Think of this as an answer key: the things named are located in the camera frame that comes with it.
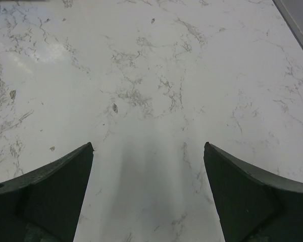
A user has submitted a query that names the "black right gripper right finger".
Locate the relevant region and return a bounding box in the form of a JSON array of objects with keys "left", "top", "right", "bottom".
[{"left": 204, "top": 142, "right": 303, "bottom": 241}]

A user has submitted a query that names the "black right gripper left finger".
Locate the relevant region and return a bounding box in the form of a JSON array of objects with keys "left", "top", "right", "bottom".
[{"left": 0, "top": 143, "right": 93, "bottom": 241}]

